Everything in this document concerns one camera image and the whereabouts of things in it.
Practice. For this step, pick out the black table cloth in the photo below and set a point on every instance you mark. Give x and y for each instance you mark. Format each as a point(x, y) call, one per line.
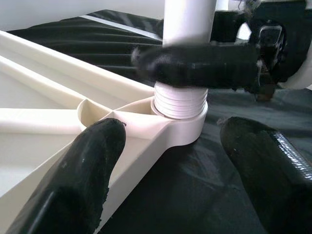
point(195, 182)

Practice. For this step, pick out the white tapered table leg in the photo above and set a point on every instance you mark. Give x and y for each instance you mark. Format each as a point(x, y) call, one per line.
point(187, 22)

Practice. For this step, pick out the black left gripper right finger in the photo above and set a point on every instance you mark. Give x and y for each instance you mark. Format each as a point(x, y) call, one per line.
point(273, 180)

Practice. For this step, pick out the white plastic table top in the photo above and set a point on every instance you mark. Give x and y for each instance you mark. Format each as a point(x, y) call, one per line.
point(61, 92)

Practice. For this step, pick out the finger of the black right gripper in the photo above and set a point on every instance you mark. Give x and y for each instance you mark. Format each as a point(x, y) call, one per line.
point(226, 26)
point(200, 65)

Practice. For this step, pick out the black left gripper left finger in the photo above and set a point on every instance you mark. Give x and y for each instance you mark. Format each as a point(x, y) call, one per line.
point(73, 185)

